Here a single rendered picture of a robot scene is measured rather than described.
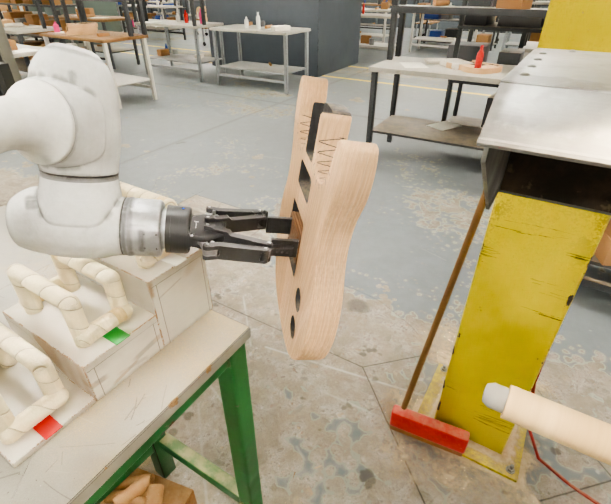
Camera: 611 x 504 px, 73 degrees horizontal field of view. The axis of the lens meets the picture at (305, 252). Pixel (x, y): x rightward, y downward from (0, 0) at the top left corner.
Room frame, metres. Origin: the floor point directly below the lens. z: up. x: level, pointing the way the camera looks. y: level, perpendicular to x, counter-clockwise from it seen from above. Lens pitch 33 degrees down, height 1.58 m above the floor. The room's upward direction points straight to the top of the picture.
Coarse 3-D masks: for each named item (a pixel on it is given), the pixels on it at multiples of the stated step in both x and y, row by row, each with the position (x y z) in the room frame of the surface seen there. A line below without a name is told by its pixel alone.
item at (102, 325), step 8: (128, 304) 0.61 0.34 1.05; (112, 312) 0.59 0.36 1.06; (120, 312) 0.59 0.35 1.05; (128, 312) 0.60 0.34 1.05; (96, 320) 0.56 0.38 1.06; (104, 320) 0.57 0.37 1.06; (112, 320) 0.57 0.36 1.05; (120, 320) 0.58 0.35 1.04; (88, 328) 0.54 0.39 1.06; (96, 328) 0.55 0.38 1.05; (104, 328) 0.55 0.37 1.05; (112, 328) 0.57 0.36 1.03; (80, 336) 0.53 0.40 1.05; (88, 336) 0.53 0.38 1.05; (96, 336) 0.54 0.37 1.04; (80, 344) 0.52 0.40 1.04; (88, 344) 0.53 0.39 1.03
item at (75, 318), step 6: (78, 306) 0.54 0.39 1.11; (66, 312) 0.53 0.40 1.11; (72, 312) 0.53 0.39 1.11; (78, 312) 0.54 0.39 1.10; (66, 318) 0.53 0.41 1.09; (72, 318) 0.53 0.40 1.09; (78, 318) 0.53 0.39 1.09; (84, 318) 0.54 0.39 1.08; (72, 324) 0.53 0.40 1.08; (78, 324) 0.53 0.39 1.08; (84, 324) 0.54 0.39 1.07; (72, 330) 0.53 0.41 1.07; (78, 330) 0.53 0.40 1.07; (84, 330) 0.54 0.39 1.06; (72, 336) 0.53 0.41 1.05
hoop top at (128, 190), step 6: (120, 186) 0.81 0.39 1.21; (126, 186) 0.81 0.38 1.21; (132, 186) 0.81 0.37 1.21; (126, 192) 0.80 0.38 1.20; (132, 192) 0.79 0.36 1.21; (138, 192) 0.78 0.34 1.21; (144, 192) 0.78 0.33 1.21; (150, 192) 0.78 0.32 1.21; (144, 198) 0.77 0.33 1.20; (150, 198) 0.76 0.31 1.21; (156, 198) 0.76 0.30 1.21; (162, 198) 0.75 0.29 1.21; (168, 198) 0.75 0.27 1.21; (168, 204) 0.74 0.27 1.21; (174, 204) 0.74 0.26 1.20
